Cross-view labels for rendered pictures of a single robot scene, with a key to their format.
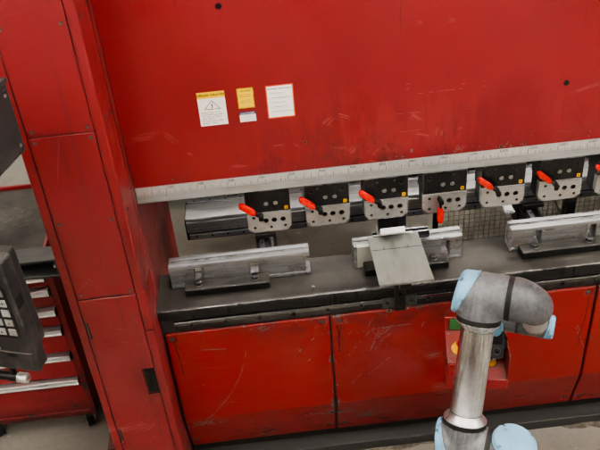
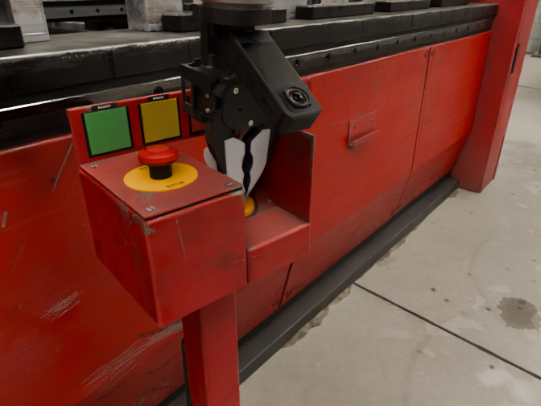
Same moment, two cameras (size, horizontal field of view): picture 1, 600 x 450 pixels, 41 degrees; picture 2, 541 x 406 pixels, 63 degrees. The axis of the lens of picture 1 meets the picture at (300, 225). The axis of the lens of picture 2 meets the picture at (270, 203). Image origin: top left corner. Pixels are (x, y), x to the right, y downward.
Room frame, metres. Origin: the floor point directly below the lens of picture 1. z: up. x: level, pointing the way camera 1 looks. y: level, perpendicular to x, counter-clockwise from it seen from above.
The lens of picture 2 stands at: (1.56, -0.27, 0.95)
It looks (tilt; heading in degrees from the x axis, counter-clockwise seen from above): 26 degrees down; 312
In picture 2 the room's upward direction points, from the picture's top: straight up
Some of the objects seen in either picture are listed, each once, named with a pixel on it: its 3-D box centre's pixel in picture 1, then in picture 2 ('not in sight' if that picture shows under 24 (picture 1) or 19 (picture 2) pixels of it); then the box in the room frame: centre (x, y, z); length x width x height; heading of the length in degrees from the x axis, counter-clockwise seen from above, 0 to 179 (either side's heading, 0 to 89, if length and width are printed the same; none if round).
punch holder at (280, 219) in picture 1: (268, 204); not in sight; (2.28, 0.10, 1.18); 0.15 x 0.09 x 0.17; 92
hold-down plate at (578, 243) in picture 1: (561, 246); (230, 18); (2.26, -0.93, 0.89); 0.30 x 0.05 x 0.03; 92
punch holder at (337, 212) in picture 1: (326, 198); not in sight; (2.28, -0.10, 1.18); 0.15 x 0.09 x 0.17; 92
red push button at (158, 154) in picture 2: not in sight; (159, 165); (1.91, -0.50, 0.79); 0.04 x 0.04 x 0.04
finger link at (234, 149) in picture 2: not in sight; (220, 163); (1.91, -0.58, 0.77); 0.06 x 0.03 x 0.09; 173
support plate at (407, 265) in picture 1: (399, 258); not in sight; (2.15, -0.33, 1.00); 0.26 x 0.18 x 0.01; 2
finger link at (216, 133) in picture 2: not in sight; (226, 133); (1.89, -0.58, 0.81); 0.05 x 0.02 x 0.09; 83
